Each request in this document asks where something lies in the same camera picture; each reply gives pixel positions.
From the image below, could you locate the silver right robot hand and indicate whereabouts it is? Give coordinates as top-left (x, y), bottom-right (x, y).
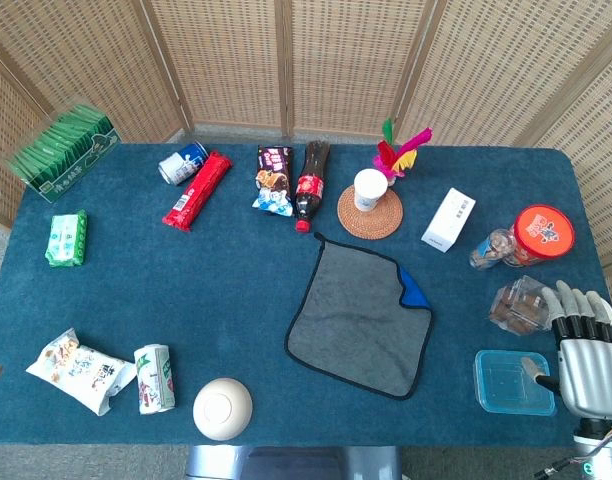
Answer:
top-left (520, 279), bottom-right (612, 421)

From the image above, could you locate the grey cloth with blue corner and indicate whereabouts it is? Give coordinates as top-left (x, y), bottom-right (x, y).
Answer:
top-left (284, 232), bottom-right (435, 401)

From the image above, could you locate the blue plastic container lid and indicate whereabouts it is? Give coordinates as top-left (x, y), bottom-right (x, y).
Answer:
top-left (473, 349), bottom-right (557, 417)

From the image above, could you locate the white snack bag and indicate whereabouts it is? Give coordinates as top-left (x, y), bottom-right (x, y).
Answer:
top-left (25, 327), bottom-right (137, 417)

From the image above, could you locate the clear plastic snack jar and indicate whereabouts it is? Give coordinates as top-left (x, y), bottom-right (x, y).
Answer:
top-left (488, 274), bottom-right (562, 336)

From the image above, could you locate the orange lidded snack tub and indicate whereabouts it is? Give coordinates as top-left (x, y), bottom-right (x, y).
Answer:
top-left (503, 203), bottom-right (576, 268)

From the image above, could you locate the glass jar with blue label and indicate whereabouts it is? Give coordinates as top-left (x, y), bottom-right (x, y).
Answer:
top-left (468, 228), bottom-right (518, 271)

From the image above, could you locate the green tissue pack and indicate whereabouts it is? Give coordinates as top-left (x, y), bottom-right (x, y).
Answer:
top-left (44, 209), bottom-right (89, 269)

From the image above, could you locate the green and white food can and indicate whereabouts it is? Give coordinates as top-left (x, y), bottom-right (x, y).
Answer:
top-left (133, 343), bottom-right (177, 416)

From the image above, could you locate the white cardboard box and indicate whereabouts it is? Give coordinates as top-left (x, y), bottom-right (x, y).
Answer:
top-left (420, 187), bottom-right (477, 255)

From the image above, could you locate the cream upturned bowl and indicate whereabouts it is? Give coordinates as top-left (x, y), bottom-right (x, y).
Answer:
top-left (192, 377), bottom-right (254, 442)

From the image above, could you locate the green tea bag box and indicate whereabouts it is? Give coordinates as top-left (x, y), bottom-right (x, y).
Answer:
top-left (5, 103), bottom-right (123, 205)

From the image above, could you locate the round woven rattan coaster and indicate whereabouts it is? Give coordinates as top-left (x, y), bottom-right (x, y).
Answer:
top-left (336, 183), bottom-right (405, 240)

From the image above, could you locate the red biscuit pack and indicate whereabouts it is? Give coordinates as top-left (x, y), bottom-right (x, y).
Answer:
top-left (161, 151), bottom-right (234, 233)

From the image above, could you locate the white paper cup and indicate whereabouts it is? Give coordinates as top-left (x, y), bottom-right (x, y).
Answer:
top-left (353, 168), bottom-right (389, 212)

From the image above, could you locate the blue and white drink can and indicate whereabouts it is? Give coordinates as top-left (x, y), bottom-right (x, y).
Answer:
top-left (158, 141), bottom-right (210, 187)

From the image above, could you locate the colourful feather shuttlecock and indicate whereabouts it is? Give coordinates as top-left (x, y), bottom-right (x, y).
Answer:
top-left (372, 117), bottom-right (434, 187)

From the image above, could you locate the grey robot torso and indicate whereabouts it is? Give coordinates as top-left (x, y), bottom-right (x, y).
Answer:
top-left (185, 444), bottom-right (402, 480)

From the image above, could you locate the cola bottle with red cap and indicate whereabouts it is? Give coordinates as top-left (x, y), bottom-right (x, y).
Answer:
top-left (293, 140), bottom-right (332, 235)

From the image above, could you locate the brown and blue snack bag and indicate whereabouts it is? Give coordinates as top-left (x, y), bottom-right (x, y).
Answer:
top-left (251, 145), bottom-right (295, 218)

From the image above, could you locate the woven bamboo folding screen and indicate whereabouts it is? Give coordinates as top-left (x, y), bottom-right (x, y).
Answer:
top-left (0, 0), bottom-right (612, 271)

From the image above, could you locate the black arm connector cable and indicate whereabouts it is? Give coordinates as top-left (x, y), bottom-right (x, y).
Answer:
top-left (533, 453), bottom-right (587, 480)

